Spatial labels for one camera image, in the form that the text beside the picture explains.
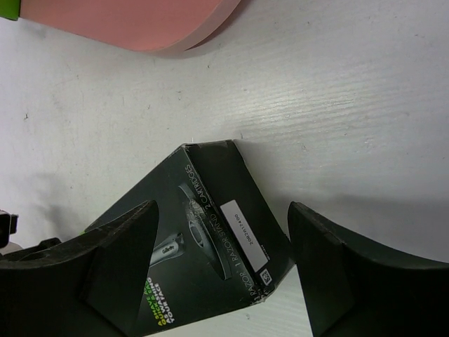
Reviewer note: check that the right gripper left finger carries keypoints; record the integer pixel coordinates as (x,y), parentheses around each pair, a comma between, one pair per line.
(91,285)

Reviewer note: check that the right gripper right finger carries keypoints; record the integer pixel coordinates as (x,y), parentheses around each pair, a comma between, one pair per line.
(355,286)

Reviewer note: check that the black green razor box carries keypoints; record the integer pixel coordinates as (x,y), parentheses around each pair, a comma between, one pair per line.
(10,9)
(218,246)

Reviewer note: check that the pink three-tier shelf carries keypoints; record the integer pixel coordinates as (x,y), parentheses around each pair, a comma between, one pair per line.
(142,26)

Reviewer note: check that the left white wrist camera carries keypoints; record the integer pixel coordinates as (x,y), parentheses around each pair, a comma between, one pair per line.
(8,226)

